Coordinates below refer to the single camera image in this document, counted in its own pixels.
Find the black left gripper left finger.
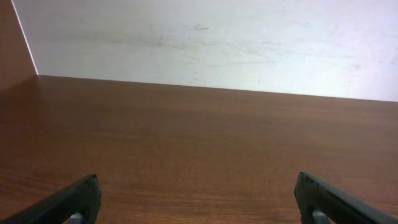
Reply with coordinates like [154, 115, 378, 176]
[1, 174, 101, 224]

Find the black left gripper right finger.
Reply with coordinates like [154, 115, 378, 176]
[294, 172, 397, 224]

